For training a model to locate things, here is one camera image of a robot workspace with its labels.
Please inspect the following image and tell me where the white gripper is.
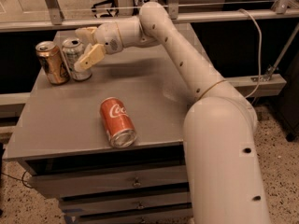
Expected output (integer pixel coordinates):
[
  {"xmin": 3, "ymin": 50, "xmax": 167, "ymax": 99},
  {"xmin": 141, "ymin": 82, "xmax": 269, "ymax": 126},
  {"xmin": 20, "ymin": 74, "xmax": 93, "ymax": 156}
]
[{"xmin": 74, "ymin": 22, "xmax": 123, "ymax": 72}]

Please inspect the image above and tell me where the silver 7up can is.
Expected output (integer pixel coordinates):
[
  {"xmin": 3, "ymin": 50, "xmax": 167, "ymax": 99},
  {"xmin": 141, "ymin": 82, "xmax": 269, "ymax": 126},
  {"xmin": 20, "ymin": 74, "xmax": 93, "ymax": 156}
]
[{"xmin": 62, "ymin": 37, "xmax": 92, "ymax": 81}]

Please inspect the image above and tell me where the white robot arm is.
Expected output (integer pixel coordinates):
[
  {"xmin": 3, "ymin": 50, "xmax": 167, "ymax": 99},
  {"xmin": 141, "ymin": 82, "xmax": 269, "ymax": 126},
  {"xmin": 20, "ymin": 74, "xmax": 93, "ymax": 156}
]
[{"xmin": 75, "ymin": 2, "xmax": 272, "ymax": 224}]

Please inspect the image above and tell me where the gold orange soda can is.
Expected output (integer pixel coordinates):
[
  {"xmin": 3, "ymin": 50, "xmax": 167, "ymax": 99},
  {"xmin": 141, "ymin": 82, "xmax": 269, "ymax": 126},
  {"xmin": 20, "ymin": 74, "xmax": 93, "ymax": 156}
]
[{"xmin": 36, "ymin": 41, "xmax": 70, "ymax": 85}]

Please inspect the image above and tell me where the red Coca-Cola can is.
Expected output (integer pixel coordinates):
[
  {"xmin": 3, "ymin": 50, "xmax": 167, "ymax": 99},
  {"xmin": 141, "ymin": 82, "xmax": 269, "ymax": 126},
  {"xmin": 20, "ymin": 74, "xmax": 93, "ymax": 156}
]
[{"xmin": 99, "ymin": 97, "xmax": 137, "ymax": 148}]

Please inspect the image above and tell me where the grey drawer cabinet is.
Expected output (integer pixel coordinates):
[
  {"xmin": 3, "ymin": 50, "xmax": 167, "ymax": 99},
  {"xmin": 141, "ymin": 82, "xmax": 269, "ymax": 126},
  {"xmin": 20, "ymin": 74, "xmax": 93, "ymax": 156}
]
[{"xmin": 3, "ymin": 22, "xmax": 225, "ymax": 224}]

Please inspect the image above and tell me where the top grey drawer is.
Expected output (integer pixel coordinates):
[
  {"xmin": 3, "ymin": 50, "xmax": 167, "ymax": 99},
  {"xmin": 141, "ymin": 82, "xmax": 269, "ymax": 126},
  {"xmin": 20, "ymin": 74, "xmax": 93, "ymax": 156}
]
[{"xmin": 29, "ymin": 163, "xmax": 187, "ymax": 198}]

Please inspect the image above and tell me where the grey drawer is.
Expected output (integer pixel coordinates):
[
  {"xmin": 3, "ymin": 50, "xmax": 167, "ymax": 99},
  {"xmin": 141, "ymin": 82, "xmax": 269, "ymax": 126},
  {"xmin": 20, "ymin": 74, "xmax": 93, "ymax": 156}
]
[
  {"xmin": 64, "ymin": 206, "xmax": 192, "ymax": 224},
  {"xmin": 59, "ymin": 189, "xmax": 191, "ymax": 216},
  {"xmin": 29, "ymin": 163, "xmax": 187, "ymax": 198}
]

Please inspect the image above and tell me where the middle grey drawer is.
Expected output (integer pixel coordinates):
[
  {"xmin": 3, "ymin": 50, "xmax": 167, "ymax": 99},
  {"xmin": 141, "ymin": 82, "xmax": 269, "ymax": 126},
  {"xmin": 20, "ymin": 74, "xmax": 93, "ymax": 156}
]
[{"xmin": 59, "ymin": 189, "xmax": 191, "ymax": 216}]

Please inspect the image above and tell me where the bottom grey drawer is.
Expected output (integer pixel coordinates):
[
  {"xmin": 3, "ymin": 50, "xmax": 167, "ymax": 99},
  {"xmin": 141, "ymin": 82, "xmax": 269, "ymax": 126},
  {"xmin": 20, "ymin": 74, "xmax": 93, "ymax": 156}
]
[{"xmin": 64, "ymin": 206, "xmax": 192, "ymax": 224}]

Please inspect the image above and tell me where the metal frame rail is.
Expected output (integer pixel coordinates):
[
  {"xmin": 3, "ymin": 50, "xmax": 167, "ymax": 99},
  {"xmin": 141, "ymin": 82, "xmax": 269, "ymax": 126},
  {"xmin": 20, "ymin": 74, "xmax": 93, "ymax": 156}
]
[{"xmin": 0, "ymin": 8, "xmax": 299, "ymax": 33}]

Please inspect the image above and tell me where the black floor cable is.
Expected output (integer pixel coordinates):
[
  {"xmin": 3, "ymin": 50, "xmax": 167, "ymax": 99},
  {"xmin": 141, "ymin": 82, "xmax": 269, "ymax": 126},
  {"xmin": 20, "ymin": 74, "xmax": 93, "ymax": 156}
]
[{"xmin": 0, "ymin": 170, "xmax": 35, "ymax": 189}]

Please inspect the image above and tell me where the white cable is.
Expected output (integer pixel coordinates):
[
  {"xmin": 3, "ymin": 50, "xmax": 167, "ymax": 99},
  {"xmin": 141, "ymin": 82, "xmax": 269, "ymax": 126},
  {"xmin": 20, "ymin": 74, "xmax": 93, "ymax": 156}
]
[{"xmin": 237, "ymin": 8, "xmax": 263, "ymax": 100}]

